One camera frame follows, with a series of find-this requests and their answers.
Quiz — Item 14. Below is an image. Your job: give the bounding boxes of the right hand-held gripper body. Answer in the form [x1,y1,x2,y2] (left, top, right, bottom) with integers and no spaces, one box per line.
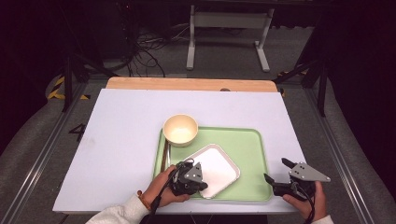
[274,161,332,202]

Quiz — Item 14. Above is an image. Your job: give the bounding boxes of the black floor cables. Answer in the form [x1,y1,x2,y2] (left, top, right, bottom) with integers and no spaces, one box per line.
[115,3,194,78]

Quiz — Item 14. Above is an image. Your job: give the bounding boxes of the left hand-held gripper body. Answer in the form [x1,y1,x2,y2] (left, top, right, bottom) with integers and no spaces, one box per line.
[169,159,205,197]

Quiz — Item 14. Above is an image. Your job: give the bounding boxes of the cream bowl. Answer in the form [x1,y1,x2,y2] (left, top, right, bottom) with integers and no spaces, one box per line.
[162,113,199,147]

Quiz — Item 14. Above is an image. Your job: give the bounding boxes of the person's left hand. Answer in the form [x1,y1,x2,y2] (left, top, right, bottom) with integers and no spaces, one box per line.
[149,164,191,208]

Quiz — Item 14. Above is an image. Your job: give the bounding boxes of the white metal stand frame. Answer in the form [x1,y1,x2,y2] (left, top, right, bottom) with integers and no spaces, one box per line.
[186,4,276,73]

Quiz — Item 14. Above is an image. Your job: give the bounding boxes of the person's right hand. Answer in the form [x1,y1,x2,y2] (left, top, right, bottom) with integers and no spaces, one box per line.
[282,181,328,222]

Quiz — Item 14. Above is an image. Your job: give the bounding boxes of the yellow black hazard tape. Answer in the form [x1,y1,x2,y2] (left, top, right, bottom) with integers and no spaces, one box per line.
[47,76,92,101]

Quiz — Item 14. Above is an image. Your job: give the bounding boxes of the light green tray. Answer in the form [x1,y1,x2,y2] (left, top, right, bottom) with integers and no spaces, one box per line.
[152,125,274,202]

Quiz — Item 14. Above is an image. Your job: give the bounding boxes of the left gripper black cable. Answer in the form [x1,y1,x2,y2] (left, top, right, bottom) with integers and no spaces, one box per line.
[148,158,196,224]

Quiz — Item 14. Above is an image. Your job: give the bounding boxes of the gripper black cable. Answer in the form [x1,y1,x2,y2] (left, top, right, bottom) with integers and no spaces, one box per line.
[148,158,196,224]
[291,181,317,224]

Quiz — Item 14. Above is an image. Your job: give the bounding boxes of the aluminium floor rail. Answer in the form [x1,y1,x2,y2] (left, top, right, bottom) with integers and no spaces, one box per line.
[0,82,91,224]
[303,88,376,224]

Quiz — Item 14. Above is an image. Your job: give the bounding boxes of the orange bead bracelet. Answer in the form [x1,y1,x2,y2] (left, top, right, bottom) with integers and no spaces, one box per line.
[136,189,152,211]

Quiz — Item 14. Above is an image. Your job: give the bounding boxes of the white table mat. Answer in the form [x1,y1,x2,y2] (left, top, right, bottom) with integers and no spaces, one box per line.
[52,88,307,215]

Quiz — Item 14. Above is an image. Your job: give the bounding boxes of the white square plate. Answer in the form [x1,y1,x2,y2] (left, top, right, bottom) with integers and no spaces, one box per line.
[183,143,242,200]

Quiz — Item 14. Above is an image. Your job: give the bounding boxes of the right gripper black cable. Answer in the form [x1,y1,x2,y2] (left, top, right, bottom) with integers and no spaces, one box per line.
[291,181,317,224]

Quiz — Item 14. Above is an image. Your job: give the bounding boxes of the black metal stand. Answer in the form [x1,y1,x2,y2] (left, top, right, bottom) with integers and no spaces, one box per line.
[274,59,329,118]
[60,52,120,114]

